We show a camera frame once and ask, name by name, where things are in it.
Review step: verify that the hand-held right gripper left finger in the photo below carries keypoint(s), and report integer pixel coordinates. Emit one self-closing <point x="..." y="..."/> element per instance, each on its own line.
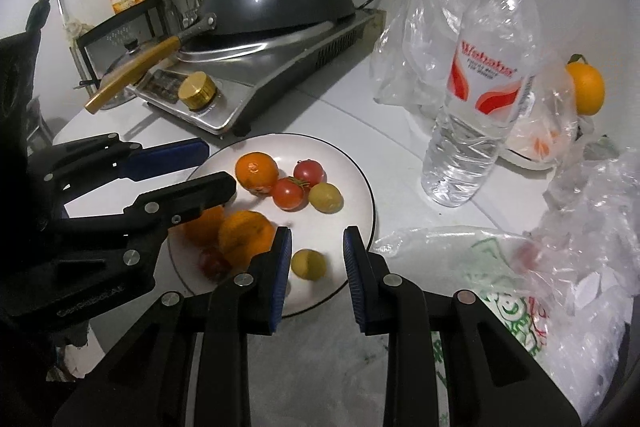
<point x="280" y="279"/>

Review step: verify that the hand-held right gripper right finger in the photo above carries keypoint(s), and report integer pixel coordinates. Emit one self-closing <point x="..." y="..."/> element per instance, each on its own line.
<point x="356" y="287"/>

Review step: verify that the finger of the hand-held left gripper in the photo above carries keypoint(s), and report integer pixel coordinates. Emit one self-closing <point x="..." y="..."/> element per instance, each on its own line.
<point x="200" y="189"/>
<point x="170" y="157"/>

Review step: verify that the tangerine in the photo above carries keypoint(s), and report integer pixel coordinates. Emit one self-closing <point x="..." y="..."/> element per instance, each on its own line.
<point x="256" y="172"/>
<point x="247" y="237"/>
<point x="202" y="224"/>

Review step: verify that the red cherry tomato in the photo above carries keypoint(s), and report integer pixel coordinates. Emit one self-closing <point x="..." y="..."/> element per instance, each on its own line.
<point x="289" y="194"/>
<point x="309" y="172"/>
<point x="215" y="263"/>

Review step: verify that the green printed plastic bag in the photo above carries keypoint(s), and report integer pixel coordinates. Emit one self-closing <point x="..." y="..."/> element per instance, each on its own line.
<point x="450" y="257"/>

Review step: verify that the white plate with dark rim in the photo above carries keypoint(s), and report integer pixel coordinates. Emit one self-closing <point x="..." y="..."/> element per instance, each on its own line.
<point x="340" y="157"/>

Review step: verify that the gold stove knob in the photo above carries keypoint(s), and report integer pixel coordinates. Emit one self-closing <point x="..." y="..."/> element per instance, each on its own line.
<point x="197" y="89"/>

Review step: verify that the shiny steel pot lid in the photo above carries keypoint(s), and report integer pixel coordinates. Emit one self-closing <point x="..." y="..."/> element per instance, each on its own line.
<point x="125" y="64"/>

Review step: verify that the silver stove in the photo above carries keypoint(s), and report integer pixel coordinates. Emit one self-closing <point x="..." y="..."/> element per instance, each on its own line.
<point x="280" y="72"/>

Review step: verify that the black metal rack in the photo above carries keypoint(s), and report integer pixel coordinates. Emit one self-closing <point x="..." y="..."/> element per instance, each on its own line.
<point x="115" y="24"/>

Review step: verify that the clear water bottle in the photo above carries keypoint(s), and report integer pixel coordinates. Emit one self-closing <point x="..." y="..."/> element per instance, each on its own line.
<point x="475" y="147"/>

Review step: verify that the white bowl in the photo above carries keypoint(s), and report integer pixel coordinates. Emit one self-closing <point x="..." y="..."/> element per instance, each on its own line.
<point x="520" y="159"/>

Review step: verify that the white crumpled paper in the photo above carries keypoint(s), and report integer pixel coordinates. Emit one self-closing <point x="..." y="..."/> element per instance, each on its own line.
<point x="597" y="292"/>

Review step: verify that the crumpled clear plastic bag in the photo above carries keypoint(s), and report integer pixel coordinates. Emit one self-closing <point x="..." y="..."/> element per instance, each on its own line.
<point x="595" y="217"/>

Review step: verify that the large orange with leaf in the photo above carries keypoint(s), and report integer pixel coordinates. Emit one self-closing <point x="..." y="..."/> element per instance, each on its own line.
<point x="587" y="89"/>

